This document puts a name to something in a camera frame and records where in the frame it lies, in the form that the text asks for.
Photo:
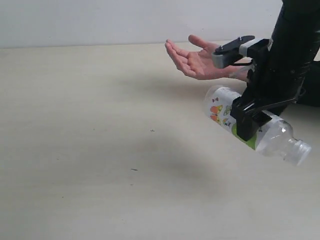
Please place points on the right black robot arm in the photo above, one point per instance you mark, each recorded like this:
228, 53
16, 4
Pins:
296, 32

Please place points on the square bottle white fruit label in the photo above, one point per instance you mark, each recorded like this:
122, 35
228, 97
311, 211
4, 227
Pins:
274, 139

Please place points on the person's open bare hand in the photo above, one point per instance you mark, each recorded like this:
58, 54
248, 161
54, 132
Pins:
199, 64

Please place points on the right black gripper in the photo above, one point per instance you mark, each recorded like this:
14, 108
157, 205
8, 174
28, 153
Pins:
274, 84

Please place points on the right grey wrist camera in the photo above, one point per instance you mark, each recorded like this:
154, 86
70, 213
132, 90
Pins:
232, 51

